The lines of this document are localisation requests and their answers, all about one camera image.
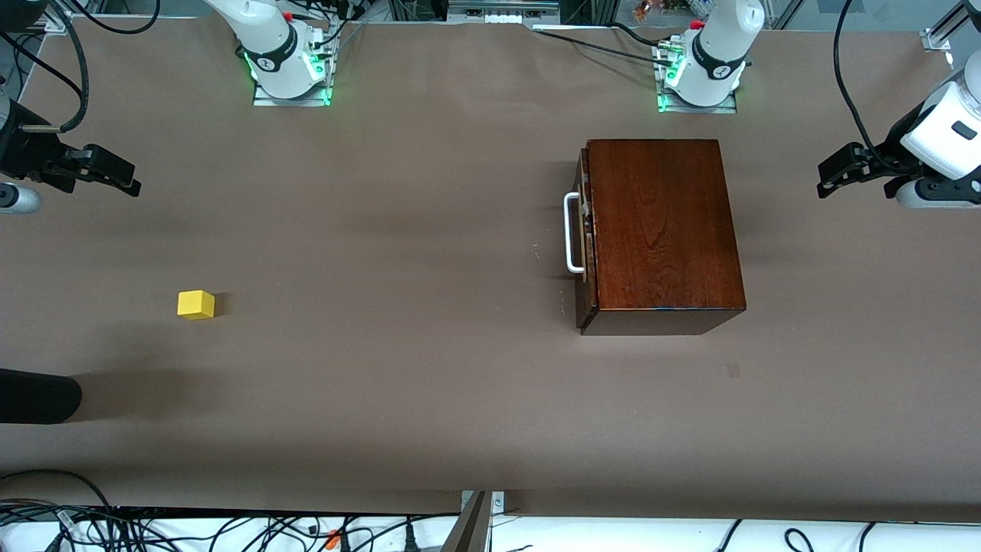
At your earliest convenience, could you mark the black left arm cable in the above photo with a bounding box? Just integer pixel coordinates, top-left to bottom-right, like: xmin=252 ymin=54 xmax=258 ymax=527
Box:
xmin=832 ymin=0 xmax=894 ymax=168

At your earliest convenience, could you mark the yellow cube block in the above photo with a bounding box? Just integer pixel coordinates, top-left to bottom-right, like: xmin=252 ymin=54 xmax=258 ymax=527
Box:
xmin=177 ymin=290 xmax=217 ymax=320

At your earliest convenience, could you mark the thick black arched cable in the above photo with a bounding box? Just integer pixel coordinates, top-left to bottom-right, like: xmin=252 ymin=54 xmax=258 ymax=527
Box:
xmin=0 ymin=469 xmax=116 ymax=511

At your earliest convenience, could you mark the grey metal rail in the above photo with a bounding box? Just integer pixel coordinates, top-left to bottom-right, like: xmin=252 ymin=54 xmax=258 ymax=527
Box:
xmin=448 ymin=0 xmax=560 ymax=16

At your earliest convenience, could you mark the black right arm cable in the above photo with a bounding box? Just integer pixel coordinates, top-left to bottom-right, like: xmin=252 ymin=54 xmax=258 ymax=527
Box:
xmin=21 ymin=4 xmax=90 ymax=135

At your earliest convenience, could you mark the black looped cable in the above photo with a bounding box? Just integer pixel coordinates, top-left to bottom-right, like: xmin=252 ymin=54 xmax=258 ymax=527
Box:
xmin=67 ymin=0 xmax=160 ymax=38

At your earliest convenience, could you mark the short black table cable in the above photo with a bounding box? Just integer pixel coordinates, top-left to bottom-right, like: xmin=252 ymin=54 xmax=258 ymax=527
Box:
xmin=609 ymin=21 xmax=675 ymax=51

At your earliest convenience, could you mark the long black table cable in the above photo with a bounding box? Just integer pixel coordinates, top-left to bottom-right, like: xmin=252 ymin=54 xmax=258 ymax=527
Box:
xmin=533 ymin=28 xmax=671 ymax=68

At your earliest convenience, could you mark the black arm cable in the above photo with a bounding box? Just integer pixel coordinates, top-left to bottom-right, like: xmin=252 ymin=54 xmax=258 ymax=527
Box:
xmin=832 ymin=0 xmax=894 ymax=168
xmin=21 ymin=4 xmax=90 ymax=135

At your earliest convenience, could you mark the black ribbed cylinder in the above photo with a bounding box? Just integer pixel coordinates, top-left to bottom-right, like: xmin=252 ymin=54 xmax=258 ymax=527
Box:
xmin=0 ymin=368 xmax=83 ymax=425

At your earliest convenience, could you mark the dark brown wooden cabinet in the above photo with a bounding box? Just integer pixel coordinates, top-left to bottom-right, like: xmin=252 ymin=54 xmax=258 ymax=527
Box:
xmin=581 ymin=138 xmax=746 ymax=337

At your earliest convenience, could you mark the grey braided cable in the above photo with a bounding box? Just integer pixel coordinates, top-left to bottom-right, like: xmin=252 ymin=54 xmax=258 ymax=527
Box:
xmin=0 ymin=498 xmax=75 ymax=528

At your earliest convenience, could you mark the dark diagonal bar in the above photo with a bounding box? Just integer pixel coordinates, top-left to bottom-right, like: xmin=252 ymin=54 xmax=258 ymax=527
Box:
xmin=441 ymin=491 xmax=491 ymax=552

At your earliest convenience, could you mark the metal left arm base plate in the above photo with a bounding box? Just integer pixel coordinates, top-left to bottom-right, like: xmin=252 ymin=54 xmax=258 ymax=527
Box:
xmin=655 ymin=42 xmax=738 ymax=114

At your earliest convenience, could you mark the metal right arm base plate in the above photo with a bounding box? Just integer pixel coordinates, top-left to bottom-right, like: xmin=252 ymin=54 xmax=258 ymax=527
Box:
xmin=251 ymin=73 xmax=333 ymax=107

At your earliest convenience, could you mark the silver metal bracket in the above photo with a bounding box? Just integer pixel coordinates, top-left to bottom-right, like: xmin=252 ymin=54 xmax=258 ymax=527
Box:
xmin=460 ymin=491 xmax=506 ymax=530

